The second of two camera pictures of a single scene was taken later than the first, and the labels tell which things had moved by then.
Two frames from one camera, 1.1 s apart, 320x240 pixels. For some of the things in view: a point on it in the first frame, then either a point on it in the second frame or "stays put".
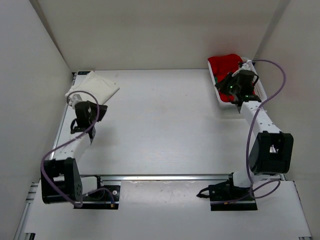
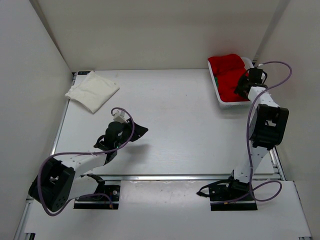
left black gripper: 103,109 -> 139,131
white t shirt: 94,87 stays put
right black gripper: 222,87 -> 240,91
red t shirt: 223,65 stays put
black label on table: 83,72 stays put
